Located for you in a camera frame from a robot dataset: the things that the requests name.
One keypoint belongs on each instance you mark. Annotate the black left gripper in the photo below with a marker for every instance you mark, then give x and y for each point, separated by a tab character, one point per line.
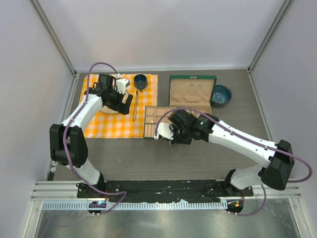
124	108

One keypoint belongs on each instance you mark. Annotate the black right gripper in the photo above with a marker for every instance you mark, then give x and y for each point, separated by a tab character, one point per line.
175	140

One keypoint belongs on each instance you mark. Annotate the green jewelry tray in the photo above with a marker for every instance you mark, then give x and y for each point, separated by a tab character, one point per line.
151	120

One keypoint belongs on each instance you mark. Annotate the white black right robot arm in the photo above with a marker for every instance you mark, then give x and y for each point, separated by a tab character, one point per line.
274	161

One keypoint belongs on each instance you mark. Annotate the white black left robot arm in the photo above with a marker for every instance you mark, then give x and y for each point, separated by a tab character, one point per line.
68	146

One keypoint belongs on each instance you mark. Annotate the green jewelry box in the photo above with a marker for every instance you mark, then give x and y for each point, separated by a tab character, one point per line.
192	91

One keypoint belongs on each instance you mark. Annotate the gold knife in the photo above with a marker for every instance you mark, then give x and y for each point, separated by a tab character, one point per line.
135	106

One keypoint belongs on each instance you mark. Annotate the cream plate with branch pattern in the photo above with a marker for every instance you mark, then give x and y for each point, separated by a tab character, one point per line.
105	108

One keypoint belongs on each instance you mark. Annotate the dark blue ceramic mug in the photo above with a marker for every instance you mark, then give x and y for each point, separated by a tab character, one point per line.
140	81

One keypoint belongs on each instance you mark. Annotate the blue ceramic bowl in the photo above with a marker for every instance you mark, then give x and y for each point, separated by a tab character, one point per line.
222	95

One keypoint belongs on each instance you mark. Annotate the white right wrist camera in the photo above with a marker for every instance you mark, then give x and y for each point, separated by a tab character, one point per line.
162	130

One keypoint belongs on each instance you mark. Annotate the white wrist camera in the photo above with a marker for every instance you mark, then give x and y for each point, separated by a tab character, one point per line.
162	130
121	85

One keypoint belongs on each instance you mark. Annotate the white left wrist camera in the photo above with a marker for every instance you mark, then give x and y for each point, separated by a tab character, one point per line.
121	85

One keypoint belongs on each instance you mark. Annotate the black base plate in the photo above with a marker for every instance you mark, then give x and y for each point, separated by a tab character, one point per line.
168	191

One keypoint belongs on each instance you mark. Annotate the aluminium front rail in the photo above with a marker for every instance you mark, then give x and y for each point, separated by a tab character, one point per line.
72	195

